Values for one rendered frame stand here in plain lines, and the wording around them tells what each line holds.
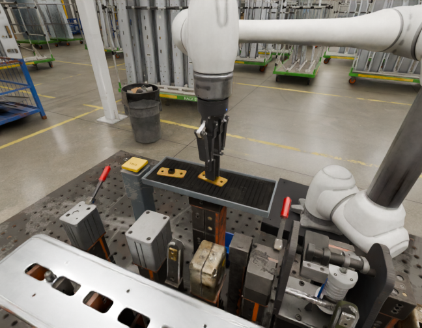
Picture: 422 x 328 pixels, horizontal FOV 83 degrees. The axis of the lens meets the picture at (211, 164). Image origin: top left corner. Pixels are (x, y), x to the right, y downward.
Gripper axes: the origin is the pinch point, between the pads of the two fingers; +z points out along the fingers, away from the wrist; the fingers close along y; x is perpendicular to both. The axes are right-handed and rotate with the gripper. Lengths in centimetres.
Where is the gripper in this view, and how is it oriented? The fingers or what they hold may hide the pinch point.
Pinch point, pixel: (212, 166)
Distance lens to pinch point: 67.5
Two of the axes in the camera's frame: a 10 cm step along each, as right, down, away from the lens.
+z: 0.0, 8.4, 5.5
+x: 8.4, 3.0, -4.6
